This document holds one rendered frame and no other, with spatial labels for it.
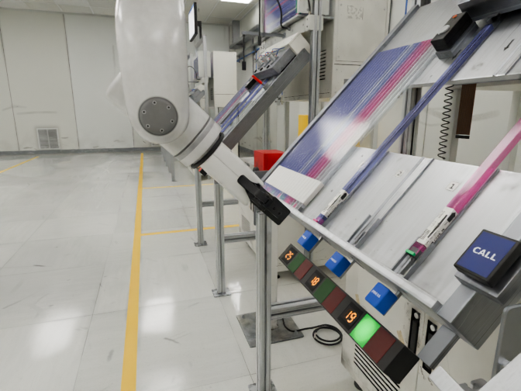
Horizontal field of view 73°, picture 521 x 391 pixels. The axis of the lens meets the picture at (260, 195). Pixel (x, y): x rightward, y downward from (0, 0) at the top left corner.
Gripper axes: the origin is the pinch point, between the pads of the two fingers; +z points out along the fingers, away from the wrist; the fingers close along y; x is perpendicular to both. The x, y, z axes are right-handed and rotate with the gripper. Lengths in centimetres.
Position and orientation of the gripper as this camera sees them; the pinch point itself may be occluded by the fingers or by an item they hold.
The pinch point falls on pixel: (270, 207)
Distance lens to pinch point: 62.2
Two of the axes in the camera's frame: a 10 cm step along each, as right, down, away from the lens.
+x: 6.6, -7.5, 0.4
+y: 3.1, 2.2, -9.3
